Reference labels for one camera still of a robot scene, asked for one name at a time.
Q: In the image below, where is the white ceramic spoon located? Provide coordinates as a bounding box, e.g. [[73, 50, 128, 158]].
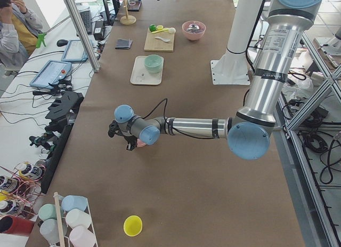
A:
[[155, 36, 171, 43]]

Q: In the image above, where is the blue teach pendant far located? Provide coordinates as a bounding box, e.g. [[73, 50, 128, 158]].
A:
[[61, 39, 88, 63]]

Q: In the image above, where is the green clamp tool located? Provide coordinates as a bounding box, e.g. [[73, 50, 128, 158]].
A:
[[36, 33, 46, 49]]

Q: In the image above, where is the red cylinder can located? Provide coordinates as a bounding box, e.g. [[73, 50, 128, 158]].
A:
[[1, 216, 35, 236]]

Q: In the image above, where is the large pink bowl with ice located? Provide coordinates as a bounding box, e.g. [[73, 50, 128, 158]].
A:
[[182, 20, 206, 41]]

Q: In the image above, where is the bamboo cutting board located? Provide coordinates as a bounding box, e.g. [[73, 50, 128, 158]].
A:
[[144, 30, 175, 52]]

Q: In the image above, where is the black power adapter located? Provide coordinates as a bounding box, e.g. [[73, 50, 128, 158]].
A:
[[93, 20, 105, 41]]

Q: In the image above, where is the blue teach pendant near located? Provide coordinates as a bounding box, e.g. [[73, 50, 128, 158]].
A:
[[29, 60, 72, 89]]

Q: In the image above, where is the pink plastic cup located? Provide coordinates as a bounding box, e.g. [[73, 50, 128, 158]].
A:
[[69, 225, 96, 247]]

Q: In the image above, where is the black slotted holder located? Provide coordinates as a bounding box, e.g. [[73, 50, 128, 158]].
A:
[[45, 91, 84, 122]]

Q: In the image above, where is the small pink bowl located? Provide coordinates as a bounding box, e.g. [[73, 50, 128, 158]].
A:
[[137, 139, 147, 148]]

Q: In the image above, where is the blue plastic cup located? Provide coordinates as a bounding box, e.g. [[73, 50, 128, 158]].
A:
[[61, 195, 88, 212]]

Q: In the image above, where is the white plastic cup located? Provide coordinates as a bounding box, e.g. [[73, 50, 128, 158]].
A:
[[65, 209, 91, 229]]

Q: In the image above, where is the aluminium frame post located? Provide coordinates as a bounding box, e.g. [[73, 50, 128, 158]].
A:
[[63, 0, 100, 73]]

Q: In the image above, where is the seated person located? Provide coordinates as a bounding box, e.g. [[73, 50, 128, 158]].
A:
[[1, 0, 43, 70]]

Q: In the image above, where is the green plastic cup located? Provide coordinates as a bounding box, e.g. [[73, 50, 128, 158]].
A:
[[38, 204, 57, 221]]

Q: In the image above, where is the grey folded cloth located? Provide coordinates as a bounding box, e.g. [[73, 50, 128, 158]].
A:
[[115, 38, 133, 50]]

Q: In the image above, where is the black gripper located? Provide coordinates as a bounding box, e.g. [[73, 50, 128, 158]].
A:
[[108, 120, 136, 150]]

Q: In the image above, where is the black computer mouse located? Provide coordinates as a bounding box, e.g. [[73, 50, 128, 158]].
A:
[[56, 39, 69, 47]]

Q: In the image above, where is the yellow plastic toy knife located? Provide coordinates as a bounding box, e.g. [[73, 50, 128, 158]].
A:
[[151, 28, 169, 34]]

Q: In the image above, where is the cream rabbit tray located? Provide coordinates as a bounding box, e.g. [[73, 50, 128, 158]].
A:
[[130, 55, 163, 85]]

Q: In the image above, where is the grey plastic cup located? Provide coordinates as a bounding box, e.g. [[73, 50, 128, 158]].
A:
[[39, 218, 59, 244]]

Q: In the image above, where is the black keyboard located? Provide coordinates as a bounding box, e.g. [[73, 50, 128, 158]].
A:
[[79, 10, 92, 35]]

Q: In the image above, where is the metal ice scoop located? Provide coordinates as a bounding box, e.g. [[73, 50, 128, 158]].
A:
[[186, 24, 200, 33]]

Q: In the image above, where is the wooden cup tree stand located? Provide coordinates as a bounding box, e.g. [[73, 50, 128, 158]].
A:
[[120, 0, 136, 25]]

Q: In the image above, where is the yellow plastic cup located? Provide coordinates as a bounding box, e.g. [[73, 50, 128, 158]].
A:
[[123, 215, 143, 237]]

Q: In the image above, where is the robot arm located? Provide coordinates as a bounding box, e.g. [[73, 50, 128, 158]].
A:
[[108, 0, 322, 160]]

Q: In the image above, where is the blue teach pendant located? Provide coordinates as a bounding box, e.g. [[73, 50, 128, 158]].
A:
[[29, 60, 72, 89], [61, 39, 88, 63]]

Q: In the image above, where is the white toy garlic bulb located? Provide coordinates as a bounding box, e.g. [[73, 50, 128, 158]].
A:
[[168, 28, 176, 34]]

